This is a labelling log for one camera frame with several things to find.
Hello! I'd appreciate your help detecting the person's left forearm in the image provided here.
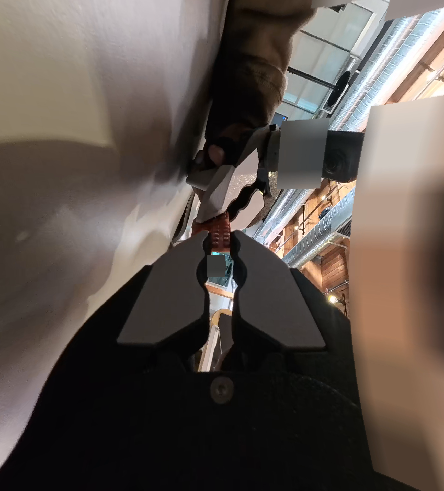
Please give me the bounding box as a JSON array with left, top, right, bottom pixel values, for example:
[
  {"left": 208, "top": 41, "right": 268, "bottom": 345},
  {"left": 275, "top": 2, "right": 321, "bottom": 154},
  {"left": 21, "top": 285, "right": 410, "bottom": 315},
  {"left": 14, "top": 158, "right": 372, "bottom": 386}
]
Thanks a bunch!
[{"left": 204, "top": 0, "right": 319, "bottom": 150}]

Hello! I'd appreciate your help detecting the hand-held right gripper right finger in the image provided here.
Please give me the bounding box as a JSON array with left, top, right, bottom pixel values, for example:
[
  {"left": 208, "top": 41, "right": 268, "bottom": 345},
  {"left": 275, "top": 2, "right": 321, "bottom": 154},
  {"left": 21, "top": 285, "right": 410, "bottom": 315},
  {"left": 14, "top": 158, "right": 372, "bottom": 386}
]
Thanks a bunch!
[{"left": 231, "top": 230, "right": 327, "bottom": 352}]

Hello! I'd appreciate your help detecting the wide brown toy brick plate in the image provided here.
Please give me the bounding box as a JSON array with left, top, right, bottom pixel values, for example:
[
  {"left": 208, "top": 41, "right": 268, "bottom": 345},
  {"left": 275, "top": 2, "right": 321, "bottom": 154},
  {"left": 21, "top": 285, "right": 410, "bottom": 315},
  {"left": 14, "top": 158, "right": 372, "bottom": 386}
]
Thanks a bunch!
[{"left": 209, "top": 213, "right": 232, "bottom": 257}]

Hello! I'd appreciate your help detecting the black chair with wooden rim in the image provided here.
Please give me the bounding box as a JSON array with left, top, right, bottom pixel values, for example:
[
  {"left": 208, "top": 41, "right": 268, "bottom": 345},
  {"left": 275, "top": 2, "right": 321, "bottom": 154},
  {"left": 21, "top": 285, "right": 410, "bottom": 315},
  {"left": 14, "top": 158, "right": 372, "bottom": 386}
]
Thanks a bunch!
[{"left": 198, "top": 310, "right": 235, "bottom": 373}]

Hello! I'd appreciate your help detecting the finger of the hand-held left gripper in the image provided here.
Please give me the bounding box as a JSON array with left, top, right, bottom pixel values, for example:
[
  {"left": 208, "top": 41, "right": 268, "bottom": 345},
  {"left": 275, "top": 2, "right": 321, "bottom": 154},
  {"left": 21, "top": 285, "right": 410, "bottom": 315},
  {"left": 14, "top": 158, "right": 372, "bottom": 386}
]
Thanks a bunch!
[
  {"left": 196, "top": 147, "right": 264, "bottom": 224},
  {"left": 226, "top": 183, "right": 281, "bottom": 231}
]

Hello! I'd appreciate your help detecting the silver ventilation duct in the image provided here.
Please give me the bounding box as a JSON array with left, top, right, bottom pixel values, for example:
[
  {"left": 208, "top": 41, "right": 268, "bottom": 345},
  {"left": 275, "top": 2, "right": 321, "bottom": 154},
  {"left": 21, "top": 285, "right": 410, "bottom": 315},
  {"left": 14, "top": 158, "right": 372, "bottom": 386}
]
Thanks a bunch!
[
  {"left": 283, "top": 215, "right": 355, "bottom": 270},
  {"left": 323, "top": 11, "right": 444, "bottom": 131},
  {"left": 260, "top": 188, "right": 311, "bottom": 231}
]

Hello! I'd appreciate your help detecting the person's left hand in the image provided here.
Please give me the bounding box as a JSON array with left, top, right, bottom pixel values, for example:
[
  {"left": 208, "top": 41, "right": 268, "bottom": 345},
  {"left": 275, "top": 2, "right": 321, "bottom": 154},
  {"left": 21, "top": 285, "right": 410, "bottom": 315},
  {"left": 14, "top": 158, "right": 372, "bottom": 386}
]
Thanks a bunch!
[{"left": 194, "top": 144, "right": 227, "bottom": 170}]

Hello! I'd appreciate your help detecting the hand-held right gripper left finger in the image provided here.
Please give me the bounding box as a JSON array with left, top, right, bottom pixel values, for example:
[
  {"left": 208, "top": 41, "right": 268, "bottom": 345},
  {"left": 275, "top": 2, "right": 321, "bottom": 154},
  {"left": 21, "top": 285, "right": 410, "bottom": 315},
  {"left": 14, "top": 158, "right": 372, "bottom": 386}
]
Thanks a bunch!
[{"left": 116, "top": 230, "right": 212, "bottom": 349}]

